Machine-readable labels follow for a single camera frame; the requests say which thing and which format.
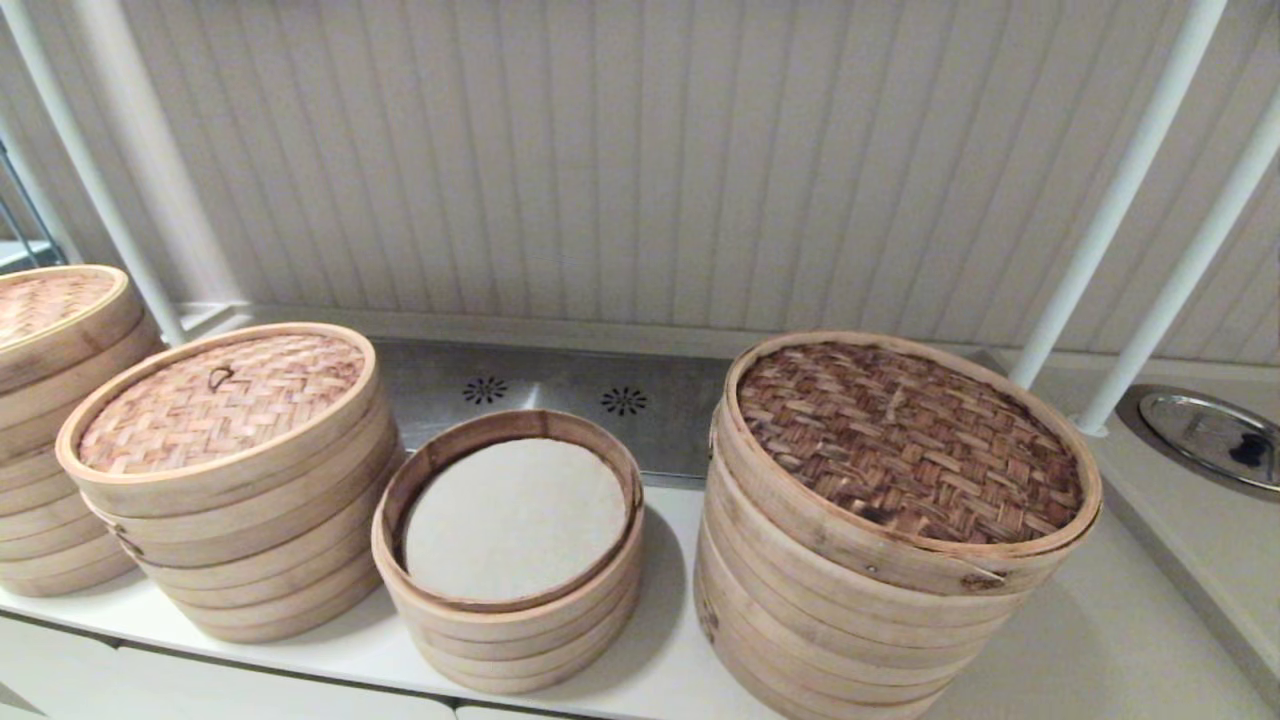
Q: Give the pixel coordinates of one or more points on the woven bamboo lid with loop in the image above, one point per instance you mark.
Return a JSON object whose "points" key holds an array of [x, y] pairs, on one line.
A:
{"points": [[220, 415]]}

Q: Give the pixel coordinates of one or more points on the white round steamer liner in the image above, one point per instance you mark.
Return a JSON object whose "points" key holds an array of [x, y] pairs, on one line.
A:
{"points": [[515, 518]]}

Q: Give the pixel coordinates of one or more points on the large dark-lidded bamboo steamer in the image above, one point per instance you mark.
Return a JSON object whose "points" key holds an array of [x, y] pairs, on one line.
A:
{"points": [[900, 448]]}

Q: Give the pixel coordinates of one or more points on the small bamboo steamer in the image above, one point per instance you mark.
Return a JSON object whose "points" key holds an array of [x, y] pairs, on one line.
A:
{"points": [[510, 648]]}

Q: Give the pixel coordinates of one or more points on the large bamboo steamer basket stack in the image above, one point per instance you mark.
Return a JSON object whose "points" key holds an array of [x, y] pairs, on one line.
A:
{"points": [[820, 650]]}

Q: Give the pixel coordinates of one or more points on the stainless steel vent panel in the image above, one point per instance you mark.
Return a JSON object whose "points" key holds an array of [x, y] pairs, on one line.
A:
{"points": [[560, 398]]}

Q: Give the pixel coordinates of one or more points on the thin white pole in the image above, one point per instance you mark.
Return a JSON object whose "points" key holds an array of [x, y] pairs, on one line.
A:
{"points": [[106, 200], [1120, 190], [1176, 300]]}

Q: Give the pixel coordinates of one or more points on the grey metal shelf rack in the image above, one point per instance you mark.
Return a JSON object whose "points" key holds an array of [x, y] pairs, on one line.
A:
{"points": [[20, 255]]}

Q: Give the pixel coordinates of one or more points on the thick white post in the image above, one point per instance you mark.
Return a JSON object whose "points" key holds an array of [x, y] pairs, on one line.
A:
{"points": [[155, 150]]}

